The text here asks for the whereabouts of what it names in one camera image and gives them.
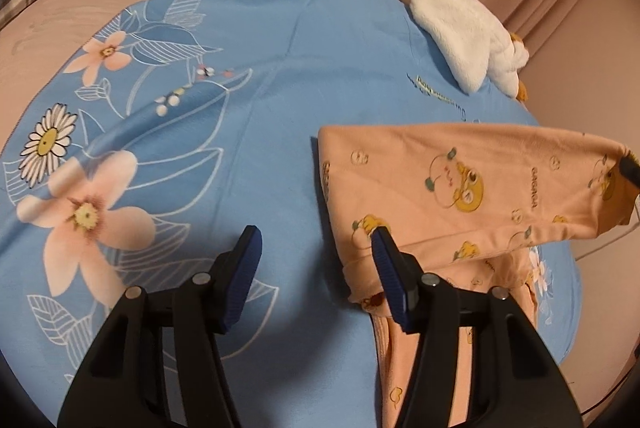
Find white goose plush toy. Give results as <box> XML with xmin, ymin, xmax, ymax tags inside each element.
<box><xmin>362</xmin><ymin>0</ymin><xmax>531</xmax><ymax>102</ymax></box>

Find orange printed baby onesie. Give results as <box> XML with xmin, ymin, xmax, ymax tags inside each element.
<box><xmin>317</xmin><ymin>123</ymin><xmax>640</xmax><ymax>428</ymax></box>

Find blue floral blanket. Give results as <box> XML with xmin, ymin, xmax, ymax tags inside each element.
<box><xmin>0</xmin><ymin>0</ymin><xmax>586</xmax><ymax>428</ymax></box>

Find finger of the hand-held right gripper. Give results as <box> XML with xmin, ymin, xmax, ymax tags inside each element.
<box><xmin>619</xmin><ymin>155</ymin><xmax>640</xmax><ymax>190</ymax></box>

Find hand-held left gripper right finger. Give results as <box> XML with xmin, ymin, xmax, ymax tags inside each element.
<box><xmin>371</xmin><ymin>227</ymin><xmax>583</xmax><ymax>428</ymax></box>

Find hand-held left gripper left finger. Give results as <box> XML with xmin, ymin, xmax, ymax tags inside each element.
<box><xmin>57</xmin><ymin>225</ymin><xmax>263</xmax><ymax>428</ymax></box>

